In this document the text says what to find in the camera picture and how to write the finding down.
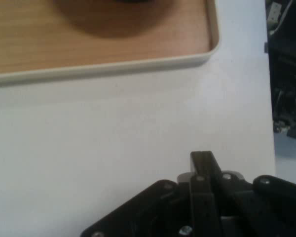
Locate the black equipment clutter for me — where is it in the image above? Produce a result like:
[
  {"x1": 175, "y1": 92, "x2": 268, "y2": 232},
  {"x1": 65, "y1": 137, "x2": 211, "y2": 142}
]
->
[{"x1": 264, "y1": 0, "x2": 296, "y2": 143}]

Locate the white perforated bracket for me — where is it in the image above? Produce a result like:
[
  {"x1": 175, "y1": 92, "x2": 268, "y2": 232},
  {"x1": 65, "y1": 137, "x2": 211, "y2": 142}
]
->
[{"x1": 267, "y1": 1, "x2": 282, "y2": 23}]

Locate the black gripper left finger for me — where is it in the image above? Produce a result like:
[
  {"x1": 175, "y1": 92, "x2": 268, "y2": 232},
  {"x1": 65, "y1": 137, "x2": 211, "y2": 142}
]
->
[{"x1": 79, "y1": 151, "x2": 223, "y2": 237}]

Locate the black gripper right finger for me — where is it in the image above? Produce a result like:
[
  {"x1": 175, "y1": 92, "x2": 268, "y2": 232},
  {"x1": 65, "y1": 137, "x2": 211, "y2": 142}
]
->
[{"x1": 203, "y1": 150, "x2": 296, "y2": 237}]

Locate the white cable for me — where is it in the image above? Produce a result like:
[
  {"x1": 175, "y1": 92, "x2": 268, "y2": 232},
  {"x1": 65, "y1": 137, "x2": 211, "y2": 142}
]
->
[{"x1": 270, "y1": 0, "x2": 296, "y2": 35}]

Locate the wooden tray with cream rim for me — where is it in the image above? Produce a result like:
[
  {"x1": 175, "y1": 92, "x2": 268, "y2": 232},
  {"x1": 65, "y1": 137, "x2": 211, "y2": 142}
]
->
[{"x1": 0, "y1": 0, "x2": 220, "y2": 87}]

